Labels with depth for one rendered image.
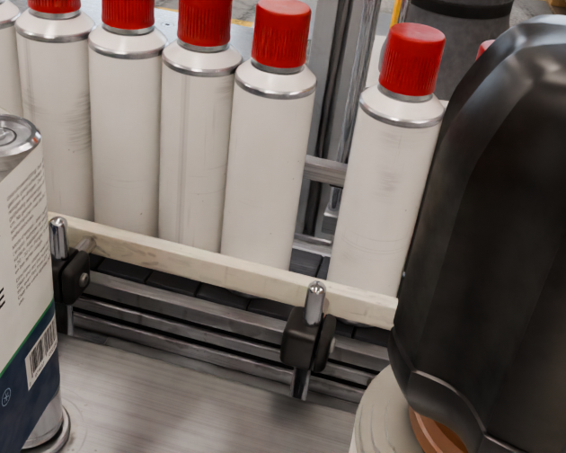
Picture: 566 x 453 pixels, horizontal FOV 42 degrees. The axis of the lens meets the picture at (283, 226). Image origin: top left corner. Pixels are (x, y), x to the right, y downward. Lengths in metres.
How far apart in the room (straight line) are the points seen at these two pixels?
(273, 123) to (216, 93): 0.04
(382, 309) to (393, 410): 0.28
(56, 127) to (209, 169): 0.11
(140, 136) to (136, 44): 0.06
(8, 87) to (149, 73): 0.11
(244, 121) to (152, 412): 0.18
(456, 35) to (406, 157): 0.38
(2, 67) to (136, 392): 0.24
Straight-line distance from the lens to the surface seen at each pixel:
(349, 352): 0.51
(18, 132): 0.34
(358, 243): 0.48
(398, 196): 0.46
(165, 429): 0.45
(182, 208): 0.52
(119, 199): 0.54
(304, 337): 0.45
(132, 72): 0.49
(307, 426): 0.46
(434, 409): 0.18
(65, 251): 0.50
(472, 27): 0.82
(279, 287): 0.50
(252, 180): 0.48
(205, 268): 0.51
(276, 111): 0.45
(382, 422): 0.21
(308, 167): 0.54
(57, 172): 0.55
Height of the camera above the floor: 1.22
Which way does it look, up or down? 34 degrees down
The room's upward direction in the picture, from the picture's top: 8 degrees clockwise
